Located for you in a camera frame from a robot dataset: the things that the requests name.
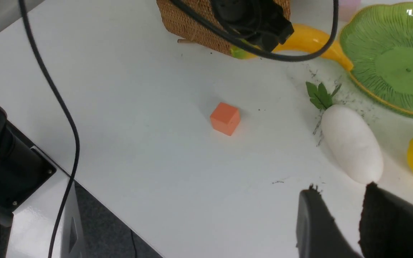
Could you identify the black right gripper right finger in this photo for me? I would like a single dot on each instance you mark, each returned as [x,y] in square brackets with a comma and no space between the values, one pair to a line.
[386,225]

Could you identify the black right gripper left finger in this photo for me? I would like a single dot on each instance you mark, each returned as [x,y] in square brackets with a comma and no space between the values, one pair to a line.
[317,233]

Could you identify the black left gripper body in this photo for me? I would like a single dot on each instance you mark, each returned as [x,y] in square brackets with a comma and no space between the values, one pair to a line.
[259,22]

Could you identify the yellow toy banana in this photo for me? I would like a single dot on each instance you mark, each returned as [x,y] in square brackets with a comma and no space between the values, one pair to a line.
[308,39]

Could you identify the white toy radish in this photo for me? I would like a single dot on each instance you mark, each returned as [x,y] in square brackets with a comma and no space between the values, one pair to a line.
[350,139]

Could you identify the woven rattan basket green lining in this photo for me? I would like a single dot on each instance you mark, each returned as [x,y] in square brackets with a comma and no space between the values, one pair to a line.
[193,21]

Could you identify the pink cube block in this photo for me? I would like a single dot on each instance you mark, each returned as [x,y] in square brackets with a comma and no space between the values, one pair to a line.
[347,9]

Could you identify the orange cube block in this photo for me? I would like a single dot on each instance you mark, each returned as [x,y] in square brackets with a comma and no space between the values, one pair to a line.
[225,118]

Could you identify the green leaf-shaped glass plate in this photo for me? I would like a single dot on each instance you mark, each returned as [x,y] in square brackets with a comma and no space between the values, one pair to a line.
[379,43]

